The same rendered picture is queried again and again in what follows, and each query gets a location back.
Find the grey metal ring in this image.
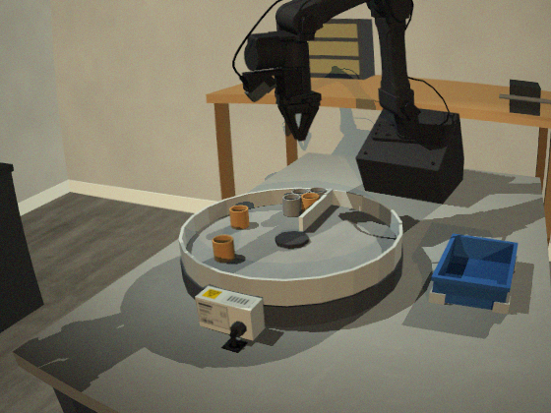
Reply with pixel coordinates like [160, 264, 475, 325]
[291, 189, 309, 197]
[282, 194, 301, 217]
[309, 187, 327, 197]

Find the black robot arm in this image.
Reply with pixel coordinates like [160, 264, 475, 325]
[242, 0, 447, 146]

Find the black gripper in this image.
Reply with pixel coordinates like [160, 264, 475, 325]
[275, 66, 322, 142]

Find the orange hollow cylinder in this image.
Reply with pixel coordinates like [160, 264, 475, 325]
[301, 193, 320, 213]
[229, 206, 250, 229]
[213, 235, 235, 263]

